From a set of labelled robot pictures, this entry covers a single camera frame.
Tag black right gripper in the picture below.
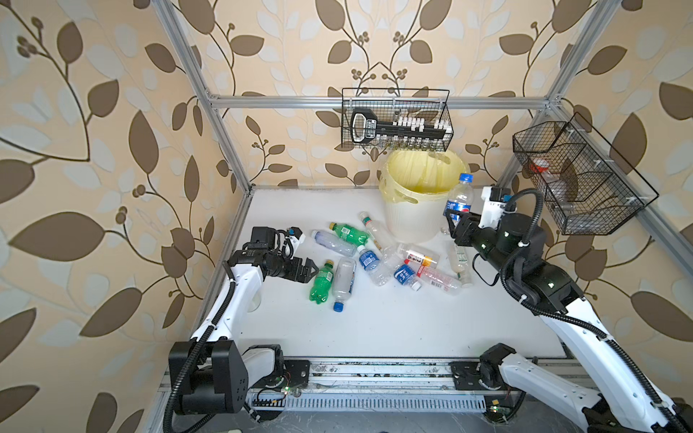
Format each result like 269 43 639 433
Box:
446 207 515 283

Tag pepsi bottle blue cap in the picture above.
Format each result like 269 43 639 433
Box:
444 173 474 217

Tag clear bottle blue artesian label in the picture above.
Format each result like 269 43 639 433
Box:
331 257 357 312

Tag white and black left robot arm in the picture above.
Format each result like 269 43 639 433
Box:
162 250 319 432

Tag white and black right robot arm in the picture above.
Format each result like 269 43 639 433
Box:
444 210 692 432

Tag white ribbed waste bin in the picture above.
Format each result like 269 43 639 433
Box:
381 189 449 244

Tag yellow bin liner bag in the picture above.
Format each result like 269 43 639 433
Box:
379 151 471 205

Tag clear bottle green band label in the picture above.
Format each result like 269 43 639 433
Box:
448 241 473 287

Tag clear bluish bottle lying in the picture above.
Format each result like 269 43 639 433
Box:
311 230 357 257

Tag tea bottle yellow white label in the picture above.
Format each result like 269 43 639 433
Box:
397 243 440 268

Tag clear bottle red cap red print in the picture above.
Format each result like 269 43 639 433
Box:
404 260 464 295

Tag green bottle yellow cap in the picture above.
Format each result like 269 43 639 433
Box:
330 223 369 246

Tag water bottle blue label white cap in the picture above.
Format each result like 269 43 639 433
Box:
357 245 392 287

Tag small bottle blue label white cap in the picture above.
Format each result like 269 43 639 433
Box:
393 263 422 292

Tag clear bottle green red neck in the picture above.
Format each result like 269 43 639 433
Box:
358 211 398 260

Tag red capped item in basket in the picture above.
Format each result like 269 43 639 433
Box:
529 158 550 174

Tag black rack of white vials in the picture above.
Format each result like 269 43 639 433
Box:
346 108 454 148

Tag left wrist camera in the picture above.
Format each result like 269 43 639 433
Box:
250 226 305 254

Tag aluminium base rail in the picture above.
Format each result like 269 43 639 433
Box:
137 356 618 433

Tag black wire basket back wall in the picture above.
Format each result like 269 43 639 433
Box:
341 87 454 153

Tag black wire basket wall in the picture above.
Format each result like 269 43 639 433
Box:
341 87 454 153
513 113 660 236

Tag black wire basket right wall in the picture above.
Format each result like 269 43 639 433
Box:
513 113 660 236

